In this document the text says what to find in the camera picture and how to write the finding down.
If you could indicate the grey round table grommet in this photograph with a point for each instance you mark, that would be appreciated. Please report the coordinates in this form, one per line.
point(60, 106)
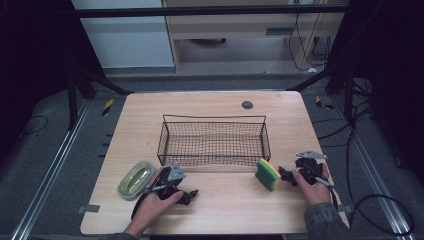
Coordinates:
point(247, 105)

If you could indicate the person's right hand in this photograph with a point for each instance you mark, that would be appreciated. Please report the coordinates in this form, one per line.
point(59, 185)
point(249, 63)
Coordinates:
point(315, 191)

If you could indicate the black horizontal frame bar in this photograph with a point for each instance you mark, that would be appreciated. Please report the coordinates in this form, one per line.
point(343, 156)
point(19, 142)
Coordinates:
point(200, 11)

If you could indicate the white cabinet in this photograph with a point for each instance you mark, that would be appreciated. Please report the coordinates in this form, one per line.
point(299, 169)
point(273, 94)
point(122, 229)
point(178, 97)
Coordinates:
point(126, 40)

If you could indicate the light wooden desk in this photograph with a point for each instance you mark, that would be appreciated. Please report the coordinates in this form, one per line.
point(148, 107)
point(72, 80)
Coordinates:
point(233, 26)

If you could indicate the dark curtain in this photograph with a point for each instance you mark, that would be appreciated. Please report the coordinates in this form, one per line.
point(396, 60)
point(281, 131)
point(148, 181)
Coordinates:
point(393, 66)
point(33, 66)

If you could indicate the black metal stand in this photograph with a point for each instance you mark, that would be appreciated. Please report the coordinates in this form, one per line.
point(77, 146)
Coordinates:
point(348, 90)
point(71, 100)

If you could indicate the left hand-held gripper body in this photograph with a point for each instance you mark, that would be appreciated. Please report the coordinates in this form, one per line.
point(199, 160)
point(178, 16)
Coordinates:
point(174, 173)

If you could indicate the grey metal table bracket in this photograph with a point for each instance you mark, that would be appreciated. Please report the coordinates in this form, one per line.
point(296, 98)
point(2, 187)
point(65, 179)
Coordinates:
point(346, 208)
point(88, 208)

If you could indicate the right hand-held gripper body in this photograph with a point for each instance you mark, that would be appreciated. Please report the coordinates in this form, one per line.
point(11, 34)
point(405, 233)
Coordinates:
point(308, 165)

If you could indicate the person's left hand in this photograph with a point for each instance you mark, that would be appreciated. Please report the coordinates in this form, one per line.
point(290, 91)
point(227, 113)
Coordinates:
point(153, 208)

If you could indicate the aluminium floor rail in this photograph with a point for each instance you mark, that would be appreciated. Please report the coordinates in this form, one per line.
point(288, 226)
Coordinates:
point(50, 173)
point(376, 186)

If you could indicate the green and yellow sponge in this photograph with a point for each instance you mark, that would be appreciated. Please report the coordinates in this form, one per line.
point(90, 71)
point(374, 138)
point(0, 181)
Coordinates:
point(266, 175)

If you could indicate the black and yellow tape strip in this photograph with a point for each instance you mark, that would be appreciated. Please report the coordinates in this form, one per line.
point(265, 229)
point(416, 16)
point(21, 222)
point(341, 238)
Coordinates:
point(323, 104)
point(107, 107)

